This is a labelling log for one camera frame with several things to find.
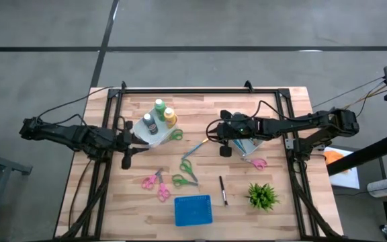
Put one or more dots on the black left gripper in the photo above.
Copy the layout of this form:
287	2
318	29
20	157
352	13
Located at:
126	141

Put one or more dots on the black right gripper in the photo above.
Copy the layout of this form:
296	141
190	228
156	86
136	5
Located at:
244	129

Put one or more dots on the black paint bottle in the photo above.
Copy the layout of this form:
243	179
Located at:
151	126

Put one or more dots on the yellow paint bottle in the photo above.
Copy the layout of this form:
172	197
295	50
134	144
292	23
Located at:
170	119

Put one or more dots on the green paint bottle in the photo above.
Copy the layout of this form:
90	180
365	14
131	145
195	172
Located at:
160	109

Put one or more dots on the blue brush orange ferrule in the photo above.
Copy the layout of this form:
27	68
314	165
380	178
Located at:
195	149

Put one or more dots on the black brush silver ferrule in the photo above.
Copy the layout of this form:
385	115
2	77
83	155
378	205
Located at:
222	190

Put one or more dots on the blue slotted plastic basket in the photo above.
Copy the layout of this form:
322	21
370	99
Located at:
193	211

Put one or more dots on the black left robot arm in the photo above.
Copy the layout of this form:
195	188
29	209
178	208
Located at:
72	136

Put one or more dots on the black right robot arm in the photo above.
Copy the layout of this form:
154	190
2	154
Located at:
307	122

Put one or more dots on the white plastic bin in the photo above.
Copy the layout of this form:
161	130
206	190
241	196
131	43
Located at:
161	138

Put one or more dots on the green plant in white pot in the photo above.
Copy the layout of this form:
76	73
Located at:
262	196

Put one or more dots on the orange cloth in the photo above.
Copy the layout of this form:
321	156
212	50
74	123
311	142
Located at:
334	157

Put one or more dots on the white board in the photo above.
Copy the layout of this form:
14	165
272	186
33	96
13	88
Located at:
346	179

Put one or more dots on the black diagonal beam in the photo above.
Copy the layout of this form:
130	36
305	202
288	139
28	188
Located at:
365	154

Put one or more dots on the grey metal stand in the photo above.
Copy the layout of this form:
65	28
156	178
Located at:
2	161

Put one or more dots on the white roll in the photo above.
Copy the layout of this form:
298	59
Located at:
381	187

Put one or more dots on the silver mounting bracket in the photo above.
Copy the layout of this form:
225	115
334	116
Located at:
289	144

